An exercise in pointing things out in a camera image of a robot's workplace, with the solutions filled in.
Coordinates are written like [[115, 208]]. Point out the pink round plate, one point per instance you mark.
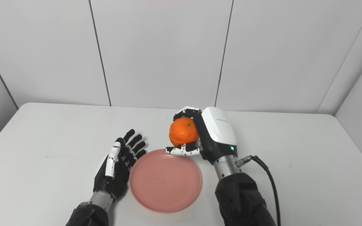
[[165, 182]]

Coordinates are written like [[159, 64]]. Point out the orange fruit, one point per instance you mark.
[[183, 131]]

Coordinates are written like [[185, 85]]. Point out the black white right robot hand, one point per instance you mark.
[[218, 131]]

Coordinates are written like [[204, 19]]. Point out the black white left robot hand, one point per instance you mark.
[[115, 179]]

